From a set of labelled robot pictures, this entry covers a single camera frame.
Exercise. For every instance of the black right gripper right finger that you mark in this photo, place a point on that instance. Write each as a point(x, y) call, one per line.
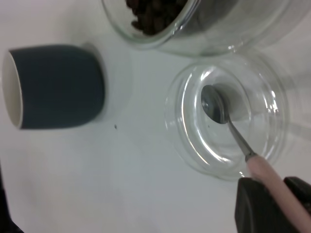
point(301, 191)

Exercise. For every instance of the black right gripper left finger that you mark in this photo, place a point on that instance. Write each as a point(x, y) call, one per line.
point(257, 208)

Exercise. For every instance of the dark grey ceramic mug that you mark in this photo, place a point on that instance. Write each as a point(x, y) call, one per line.
point(60, 87)

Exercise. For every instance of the round clear glass lid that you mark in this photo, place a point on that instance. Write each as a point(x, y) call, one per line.
point(194, 145)

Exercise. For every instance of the dark coffee beans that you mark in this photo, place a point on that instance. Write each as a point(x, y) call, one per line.
point(155, 14)

